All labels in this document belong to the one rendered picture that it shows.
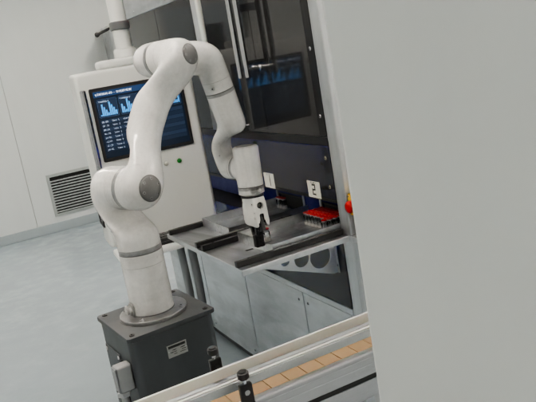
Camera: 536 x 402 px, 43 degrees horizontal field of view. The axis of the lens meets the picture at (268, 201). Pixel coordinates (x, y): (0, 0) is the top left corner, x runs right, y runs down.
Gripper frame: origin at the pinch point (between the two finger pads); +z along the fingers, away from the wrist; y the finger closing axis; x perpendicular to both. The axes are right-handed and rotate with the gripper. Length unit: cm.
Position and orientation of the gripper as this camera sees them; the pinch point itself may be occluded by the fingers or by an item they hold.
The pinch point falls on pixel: (258, 240)
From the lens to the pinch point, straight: 225.3
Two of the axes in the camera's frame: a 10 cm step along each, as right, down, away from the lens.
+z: 1.4, 9.7, 1.9
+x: -8.8, 2.1, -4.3
